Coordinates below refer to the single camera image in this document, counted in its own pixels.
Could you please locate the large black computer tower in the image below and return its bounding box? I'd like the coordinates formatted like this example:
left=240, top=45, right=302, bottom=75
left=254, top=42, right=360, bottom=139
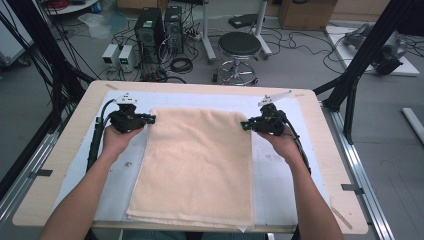
left=134, top=7, right=166, bottom=64

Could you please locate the white desk leg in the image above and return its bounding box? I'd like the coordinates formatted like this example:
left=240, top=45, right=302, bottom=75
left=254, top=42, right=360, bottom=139
left=199, top=0, right=218, bottom=64
left=251, top=0, right=274, bottom=60

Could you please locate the white board panel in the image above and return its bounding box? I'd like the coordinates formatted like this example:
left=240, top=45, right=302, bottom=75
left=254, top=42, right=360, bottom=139
left=0, top=0, right=34, bottom=68

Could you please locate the aluminium rail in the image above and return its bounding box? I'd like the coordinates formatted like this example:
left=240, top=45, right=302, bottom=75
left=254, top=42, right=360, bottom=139
left=321, top=101, right=396, bottom=240
left=0, top=131, right=61, bottom=221

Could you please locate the grey machine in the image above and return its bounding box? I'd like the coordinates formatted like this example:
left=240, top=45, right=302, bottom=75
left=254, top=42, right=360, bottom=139
left=343, top=22, right=409, bottom=76

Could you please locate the hand-held gripper black cable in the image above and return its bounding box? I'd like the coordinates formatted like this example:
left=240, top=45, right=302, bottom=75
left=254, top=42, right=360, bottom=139
left=85, top=99, right=116, bottom=173
left=283, top=114, right=313, bottom=176

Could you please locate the right hand-held gripper black cable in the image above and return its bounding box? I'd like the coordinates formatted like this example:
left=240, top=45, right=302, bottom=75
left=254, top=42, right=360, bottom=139
left=283, top=114, right=313, bottom=176

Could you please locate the white foam mat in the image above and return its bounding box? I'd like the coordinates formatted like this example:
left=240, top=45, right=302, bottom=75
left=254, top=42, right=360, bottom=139
left=53, top=90, right=331, bottom=228

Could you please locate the left hand-held gripper black cable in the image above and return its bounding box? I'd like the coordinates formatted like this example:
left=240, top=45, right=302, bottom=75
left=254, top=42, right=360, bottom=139
left=85, top=99, right=116, bottom=173

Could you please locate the black metal stand with cables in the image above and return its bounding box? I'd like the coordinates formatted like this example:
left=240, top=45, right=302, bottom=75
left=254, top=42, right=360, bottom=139
left=6, top=0, right=88, bottom=134

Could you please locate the flat black case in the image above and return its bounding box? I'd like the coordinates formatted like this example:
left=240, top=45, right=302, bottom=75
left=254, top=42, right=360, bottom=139
left=228, top=13, right=268, bottom=29

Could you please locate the cream towel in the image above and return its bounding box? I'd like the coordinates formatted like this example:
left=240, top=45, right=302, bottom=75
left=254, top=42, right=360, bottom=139
left=125, top=107, right=255, bottom=234

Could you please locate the white pipe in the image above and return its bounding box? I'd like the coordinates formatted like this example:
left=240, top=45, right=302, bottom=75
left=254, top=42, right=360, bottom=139
left=401, top=107, right=424, bottom=146

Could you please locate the slim black computer tower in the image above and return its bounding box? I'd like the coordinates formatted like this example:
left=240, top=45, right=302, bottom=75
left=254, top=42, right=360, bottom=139
left=164, top=5, right=185, bottom=55

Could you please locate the coiled black cable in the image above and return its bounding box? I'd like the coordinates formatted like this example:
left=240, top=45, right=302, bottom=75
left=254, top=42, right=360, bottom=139
left=169, top=57, right=194, bottom=74

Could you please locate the black round stool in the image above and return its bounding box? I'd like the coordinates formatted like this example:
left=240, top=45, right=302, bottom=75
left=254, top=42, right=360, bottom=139
left=213, top=31, right=263, bottom=87

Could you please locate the black clamp bracket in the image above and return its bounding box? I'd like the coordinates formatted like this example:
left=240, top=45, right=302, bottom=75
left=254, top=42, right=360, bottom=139
left=28, top=168, right=54, bottom=179
left=341, top=183, right=364, bottom=195

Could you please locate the white round table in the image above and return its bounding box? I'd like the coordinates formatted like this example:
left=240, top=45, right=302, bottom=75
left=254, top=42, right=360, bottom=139
left=41, top=0, right=101, bottom=16

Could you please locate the cardboard box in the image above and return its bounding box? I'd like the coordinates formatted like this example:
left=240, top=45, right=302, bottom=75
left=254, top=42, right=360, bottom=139
left=278, top=0, right=338, bottom=32

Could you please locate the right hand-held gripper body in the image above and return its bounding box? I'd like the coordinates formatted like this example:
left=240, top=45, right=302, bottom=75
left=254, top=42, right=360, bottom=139
left=253, top=90, right=293, bottom=136

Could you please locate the wooden table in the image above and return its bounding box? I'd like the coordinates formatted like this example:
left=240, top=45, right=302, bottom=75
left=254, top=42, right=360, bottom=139
left=12, top=79, right=369, bottom=235

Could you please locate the white power supply unit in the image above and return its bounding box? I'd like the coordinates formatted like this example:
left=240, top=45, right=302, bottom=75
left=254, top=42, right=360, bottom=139
left=101, top=43, right=121, bottom=69
left=118, top=44, right=139, bottom=72

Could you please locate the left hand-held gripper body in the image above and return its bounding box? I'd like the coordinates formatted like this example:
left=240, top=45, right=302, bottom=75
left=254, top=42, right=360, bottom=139
left=108, top=94, right=147, bottom=135

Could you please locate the clear plastic bag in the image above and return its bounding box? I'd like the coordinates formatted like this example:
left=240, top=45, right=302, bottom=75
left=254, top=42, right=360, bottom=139
left=78, top=11, right=129, bottom=39

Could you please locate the person's right hand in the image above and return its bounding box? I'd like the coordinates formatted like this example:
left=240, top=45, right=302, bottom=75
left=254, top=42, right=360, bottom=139
left=258, top=129, right=304, bottom=167

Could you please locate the white floor platform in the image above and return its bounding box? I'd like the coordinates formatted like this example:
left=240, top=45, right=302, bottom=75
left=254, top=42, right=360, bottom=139
left=324, top=24, right=421, bottom=77

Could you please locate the person's left hand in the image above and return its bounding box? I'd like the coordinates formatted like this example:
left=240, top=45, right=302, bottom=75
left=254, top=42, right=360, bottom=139
left=101, top=124, right=144, bottom=162

